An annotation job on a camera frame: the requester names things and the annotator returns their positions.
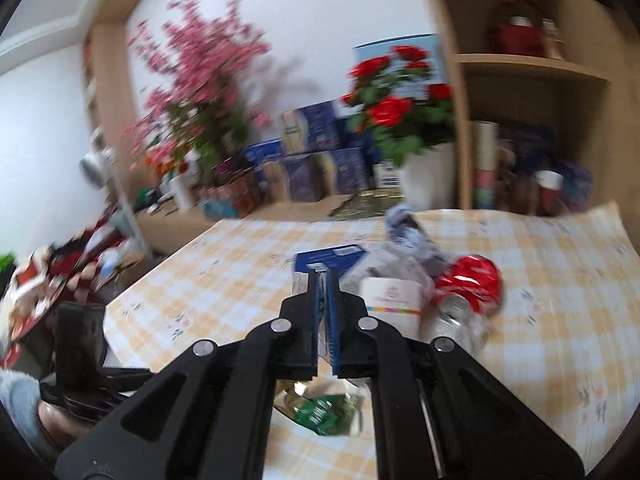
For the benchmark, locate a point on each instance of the pile of snack packets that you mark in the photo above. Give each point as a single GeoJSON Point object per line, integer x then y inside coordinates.
{"type": "Point", "coordinates": [45, 280]}

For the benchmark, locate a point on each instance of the blue carton box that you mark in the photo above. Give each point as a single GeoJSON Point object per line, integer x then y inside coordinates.
{"type": "Point", "coordinates": [325, 260]}

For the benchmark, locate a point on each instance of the white desk fan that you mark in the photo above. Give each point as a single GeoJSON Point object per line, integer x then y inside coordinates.
{"type": "Point", "coordinates": [95, 167]}

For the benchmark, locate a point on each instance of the yellow checked tablecloth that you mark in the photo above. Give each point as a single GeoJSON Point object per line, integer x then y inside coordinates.
{"type": "Point", "coordinates": [240, 260]}

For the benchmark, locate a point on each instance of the purple pack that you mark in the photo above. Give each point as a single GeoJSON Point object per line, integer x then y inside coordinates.
{"type": "Point", "coordinates": [577, 185]}

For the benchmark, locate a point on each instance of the gold foil wrapper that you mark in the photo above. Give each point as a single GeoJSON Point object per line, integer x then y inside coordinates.
{"type": "Point", "coordinates": [290, 392]}

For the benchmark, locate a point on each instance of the pink blossom plant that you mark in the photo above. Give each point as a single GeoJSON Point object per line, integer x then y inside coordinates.
{"type": "Point", "coordinates": [200, 60]}

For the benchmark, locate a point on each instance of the row of red boxes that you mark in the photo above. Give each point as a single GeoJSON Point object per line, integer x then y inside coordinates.
{"type": "Point", "coordinates": [240, 192]}

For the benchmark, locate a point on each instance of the white paper cup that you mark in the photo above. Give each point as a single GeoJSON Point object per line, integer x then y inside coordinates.
{"type": "Point", "coordinates": [390, 295]}

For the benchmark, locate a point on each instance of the orange flowers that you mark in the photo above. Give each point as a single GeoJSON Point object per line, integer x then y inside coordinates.
{"type": "Point", "coordinates": [160, 162]}

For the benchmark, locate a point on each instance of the blue white milk carton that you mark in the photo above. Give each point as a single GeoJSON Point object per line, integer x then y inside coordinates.
{"type": "Point", "coordinates": [386, 175]}

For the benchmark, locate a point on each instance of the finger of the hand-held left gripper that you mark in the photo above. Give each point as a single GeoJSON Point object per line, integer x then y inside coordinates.
{"type": "Point", "coordinates": [125, 380]}

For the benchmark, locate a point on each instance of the stack of blue gift boxes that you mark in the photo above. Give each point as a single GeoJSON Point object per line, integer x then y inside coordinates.
{"type": "Point", "coordinates": [320, 170]}

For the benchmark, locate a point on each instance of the person's left hand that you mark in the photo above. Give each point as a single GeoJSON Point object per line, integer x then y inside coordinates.
{"type": "Point", "coordinates": [62, 425]}

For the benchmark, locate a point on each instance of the green wrapper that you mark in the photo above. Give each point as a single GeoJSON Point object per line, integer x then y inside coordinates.
{"type": "Point", "coordinates": [320, 412]}

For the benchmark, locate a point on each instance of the red basket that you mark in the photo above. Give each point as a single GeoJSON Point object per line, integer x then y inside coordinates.
{"type": "Point", "coordinates": [515, 37]}

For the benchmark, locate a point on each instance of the white flower pot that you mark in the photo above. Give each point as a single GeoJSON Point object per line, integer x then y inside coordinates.
{"type": "Point", "coordinates": [430, 175]}

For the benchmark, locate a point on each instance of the teal pack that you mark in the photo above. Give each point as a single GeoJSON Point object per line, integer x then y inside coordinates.
{"type": "Point", "coordinates": [217, 208]}

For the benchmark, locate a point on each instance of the stack of paper cups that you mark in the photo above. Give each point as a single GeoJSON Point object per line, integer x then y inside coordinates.
{"type": "Point", "coordinates": [485, 160]}

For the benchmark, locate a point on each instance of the dark blue printed box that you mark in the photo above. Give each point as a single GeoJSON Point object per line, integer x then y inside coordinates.
{"type": "Point", "coordinates": [530, 145]}

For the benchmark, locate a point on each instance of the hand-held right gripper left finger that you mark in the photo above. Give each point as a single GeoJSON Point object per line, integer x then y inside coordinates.
{"type": "Point", "coordinates": [315, 330]}

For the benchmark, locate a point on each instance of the red paper cup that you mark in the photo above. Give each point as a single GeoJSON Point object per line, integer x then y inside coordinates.
{"type": "Point", "coordinates": [549, 195]}

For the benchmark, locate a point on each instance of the grey plastic bag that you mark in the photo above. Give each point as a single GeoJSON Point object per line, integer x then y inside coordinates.
{"type": "Point", "coordinates": [400, 260]}

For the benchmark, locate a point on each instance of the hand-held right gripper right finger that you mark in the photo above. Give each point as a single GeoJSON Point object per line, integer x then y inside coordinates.
{"type": "Point", "coordinates": [334, 330]}

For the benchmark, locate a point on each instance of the red rose plant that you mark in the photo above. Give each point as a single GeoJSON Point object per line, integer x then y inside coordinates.
{"type": "Point", "coordinates": [390, 110]}

